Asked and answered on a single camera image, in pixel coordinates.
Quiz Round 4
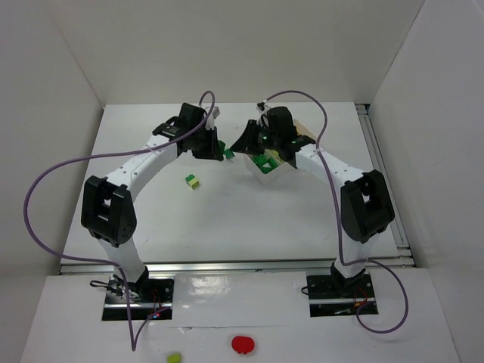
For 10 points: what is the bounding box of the light green brick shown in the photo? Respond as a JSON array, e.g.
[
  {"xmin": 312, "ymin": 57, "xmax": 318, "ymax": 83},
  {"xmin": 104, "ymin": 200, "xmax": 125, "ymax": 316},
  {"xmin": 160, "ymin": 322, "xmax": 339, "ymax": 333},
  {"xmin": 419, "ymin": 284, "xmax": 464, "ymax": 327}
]
[
  {"xmin": 188, "ymin": 177, "xmax": 200, "ymax": 190},
  {"xmin": 266, "ymin": 149, "xmax": 280, "ymax": 159}
]

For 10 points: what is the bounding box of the small dark green brick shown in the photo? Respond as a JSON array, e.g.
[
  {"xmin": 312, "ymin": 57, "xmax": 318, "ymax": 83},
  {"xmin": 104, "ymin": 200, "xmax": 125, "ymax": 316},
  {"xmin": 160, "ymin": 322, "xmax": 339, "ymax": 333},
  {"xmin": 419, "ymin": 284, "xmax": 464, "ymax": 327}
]
[{"xmin": 224, "ymin": 149, "xmax": 234, "ymax": 160}]

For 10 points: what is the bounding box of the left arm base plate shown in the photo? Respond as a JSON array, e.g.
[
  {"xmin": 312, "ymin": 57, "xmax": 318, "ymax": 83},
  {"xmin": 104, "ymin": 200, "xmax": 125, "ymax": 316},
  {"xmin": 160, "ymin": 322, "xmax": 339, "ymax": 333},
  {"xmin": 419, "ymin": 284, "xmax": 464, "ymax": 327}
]
[{"xmin": 90, "ymin": 276, "xmax": 175, "ymax": 321}]

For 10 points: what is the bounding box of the dark green top brick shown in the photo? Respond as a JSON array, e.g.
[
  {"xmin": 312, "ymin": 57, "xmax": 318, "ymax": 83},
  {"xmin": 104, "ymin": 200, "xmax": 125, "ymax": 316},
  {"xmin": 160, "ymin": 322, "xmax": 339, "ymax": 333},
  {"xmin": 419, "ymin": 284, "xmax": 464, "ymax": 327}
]
[{"xmin": 185, "ymin": 174, "xmax": 197, "ymax": 188}]

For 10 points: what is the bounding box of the aluminium rail right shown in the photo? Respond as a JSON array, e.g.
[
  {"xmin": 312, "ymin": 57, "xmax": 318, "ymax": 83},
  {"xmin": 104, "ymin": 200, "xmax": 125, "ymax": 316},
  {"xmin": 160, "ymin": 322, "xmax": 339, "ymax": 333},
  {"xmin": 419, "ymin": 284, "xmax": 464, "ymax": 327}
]
[{"xmin": 355, "ymin": 103, "xmax": 413, "ymax": 250}]

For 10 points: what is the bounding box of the light green brick foreground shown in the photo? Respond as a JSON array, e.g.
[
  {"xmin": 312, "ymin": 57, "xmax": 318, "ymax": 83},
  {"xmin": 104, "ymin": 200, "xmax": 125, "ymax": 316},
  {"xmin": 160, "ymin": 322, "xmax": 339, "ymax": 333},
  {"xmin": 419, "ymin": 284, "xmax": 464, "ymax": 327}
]
[{"xmin": 166, "ymin": 352, "xmax": 182, "ymax": 363}]

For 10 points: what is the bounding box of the red round object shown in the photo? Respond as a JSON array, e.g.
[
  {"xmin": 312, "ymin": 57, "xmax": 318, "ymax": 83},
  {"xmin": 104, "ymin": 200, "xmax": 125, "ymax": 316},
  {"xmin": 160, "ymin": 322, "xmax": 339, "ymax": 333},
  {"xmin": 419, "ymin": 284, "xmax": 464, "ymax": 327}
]
[{"xmin": 231, "ymin": 336, "xmax": 256, "ymax": 355}]

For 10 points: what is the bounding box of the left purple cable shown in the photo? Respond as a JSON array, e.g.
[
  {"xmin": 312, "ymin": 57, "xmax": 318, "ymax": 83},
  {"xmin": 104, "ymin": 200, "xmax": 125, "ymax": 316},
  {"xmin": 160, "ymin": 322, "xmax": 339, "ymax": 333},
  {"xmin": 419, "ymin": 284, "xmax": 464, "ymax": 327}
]
[{"xmin": 23, "ymin": 90, "xmax": 217, "ymax": 352}]

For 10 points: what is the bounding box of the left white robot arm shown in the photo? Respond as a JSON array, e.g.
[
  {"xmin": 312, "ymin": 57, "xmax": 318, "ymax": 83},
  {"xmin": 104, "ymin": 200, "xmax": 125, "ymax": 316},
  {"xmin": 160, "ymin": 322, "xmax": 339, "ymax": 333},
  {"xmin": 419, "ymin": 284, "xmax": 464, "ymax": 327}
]
[{"xmin": 81, "ymin": 103, "xmax": 223, "ymax": 298}]

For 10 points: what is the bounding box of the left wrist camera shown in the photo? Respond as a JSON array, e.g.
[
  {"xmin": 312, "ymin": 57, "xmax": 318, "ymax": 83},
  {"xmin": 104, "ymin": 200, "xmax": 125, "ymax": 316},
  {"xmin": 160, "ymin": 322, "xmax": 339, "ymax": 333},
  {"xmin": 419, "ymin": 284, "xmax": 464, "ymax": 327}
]
[{"xmin": 207, "ymin": 106, "xmax": 220, "ymax": 123}]

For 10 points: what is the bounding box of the white divided sorting tray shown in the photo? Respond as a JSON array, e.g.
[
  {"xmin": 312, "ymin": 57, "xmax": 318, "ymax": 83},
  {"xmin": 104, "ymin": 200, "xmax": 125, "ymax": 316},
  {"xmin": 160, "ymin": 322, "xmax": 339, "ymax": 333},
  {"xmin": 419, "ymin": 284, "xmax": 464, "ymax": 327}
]
[{"xmin": 244, "ymin": 119, "xmax": 316, "ymax": 185}]

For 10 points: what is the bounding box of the aluminium rail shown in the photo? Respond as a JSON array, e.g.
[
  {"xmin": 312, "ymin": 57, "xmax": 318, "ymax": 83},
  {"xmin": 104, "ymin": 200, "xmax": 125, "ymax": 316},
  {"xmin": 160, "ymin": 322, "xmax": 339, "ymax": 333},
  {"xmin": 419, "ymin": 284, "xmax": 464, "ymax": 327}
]
[
  {"xmin": 60, "ymin": 257, "xmax": 413, "ymax": 274},
  {"xmin": 355, "ymin": 103, "xmax": 413, "ymax": 250}
]

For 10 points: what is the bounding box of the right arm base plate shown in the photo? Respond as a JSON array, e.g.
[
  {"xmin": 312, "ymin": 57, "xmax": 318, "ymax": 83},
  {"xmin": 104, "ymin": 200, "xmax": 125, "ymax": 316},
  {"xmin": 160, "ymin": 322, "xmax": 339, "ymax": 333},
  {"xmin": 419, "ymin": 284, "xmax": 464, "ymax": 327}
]
[{"xmin": 300, "ymin": 274, "xmax": 378, "ymax": 318}]

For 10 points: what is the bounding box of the light green bottom brick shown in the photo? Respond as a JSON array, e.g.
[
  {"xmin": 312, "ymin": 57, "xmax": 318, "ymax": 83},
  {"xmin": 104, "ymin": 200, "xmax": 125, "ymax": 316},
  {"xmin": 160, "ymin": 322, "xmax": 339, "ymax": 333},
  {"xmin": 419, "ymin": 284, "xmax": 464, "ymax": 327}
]
[{"xmin": 188, "ymin": 177, "xmax": 200, "ymax": 190}]

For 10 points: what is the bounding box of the aluminium rail front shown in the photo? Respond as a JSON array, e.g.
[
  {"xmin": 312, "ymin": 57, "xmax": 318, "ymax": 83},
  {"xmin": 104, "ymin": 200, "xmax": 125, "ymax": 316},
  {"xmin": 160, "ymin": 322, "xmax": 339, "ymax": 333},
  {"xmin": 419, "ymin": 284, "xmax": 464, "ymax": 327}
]
[{"xmin": 60, "ymin": 257, "xmax": 413, "ymax": 274}]

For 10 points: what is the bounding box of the dark green base brick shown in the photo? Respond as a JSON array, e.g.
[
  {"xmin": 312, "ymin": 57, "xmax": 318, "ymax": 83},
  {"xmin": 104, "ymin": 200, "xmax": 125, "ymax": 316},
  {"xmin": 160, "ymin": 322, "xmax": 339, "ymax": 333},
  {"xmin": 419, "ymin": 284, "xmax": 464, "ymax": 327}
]
[{"xmin": 218, "ymin": 140, "xmax": 226, "ymax": 153}]

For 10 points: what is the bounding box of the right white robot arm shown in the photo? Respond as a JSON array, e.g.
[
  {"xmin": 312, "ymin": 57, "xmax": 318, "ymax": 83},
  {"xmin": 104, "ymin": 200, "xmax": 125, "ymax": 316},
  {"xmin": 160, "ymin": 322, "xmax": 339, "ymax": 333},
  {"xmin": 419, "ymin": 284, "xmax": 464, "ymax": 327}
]
[{"xmin": 231, "ymin": 107, "xmax": 395, "ymax": 291}]

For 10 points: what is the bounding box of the dark green brick front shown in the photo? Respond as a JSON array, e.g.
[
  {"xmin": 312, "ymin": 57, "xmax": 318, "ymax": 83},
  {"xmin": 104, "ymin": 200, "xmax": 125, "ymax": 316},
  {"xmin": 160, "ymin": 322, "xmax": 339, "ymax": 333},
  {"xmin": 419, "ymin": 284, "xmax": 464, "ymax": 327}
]
[{"xmin": 260, "ymin": 158, "xmax": 279, "ymax": 174}]

